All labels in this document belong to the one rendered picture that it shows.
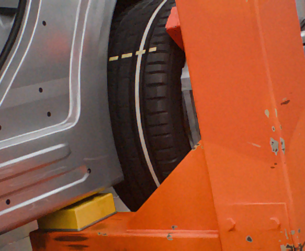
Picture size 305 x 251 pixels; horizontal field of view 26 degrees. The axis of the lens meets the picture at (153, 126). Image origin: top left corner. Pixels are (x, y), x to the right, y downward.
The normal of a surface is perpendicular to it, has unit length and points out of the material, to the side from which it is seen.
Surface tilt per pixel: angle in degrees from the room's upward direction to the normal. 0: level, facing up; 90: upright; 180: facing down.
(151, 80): 69
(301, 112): 90
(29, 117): 90
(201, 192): 90
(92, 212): 90
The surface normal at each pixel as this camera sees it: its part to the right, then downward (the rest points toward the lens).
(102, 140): 0.80, -0.09
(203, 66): -0.57, 0.20
